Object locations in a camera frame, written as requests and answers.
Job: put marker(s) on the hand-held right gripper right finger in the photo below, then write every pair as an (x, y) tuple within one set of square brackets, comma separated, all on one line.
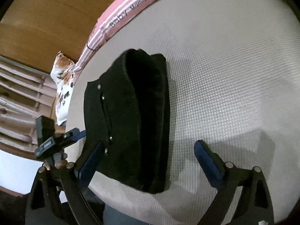
[(208, 164)]

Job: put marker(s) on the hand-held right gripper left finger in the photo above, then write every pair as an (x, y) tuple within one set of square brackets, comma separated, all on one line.
[(91, 161)]

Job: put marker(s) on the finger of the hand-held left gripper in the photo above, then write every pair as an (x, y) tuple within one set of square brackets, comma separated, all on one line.
[(75, 134)]

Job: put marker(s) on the black pants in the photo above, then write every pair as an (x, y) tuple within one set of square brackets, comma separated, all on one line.
[(145, 121)]

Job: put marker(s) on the person's left hand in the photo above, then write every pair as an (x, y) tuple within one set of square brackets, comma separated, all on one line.
[(62, 160)]

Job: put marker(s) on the brown slatted furniture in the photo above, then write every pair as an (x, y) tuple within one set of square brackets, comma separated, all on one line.
[(18, 98)]

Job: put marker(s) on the white pillow with brown print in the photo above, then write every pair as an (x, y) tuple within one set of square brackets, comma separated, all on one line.
[(62, 86)]

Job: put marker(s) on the bed with light woven cover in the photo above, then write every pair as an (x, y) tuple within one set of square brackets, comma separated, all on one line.
[(222, 75)]

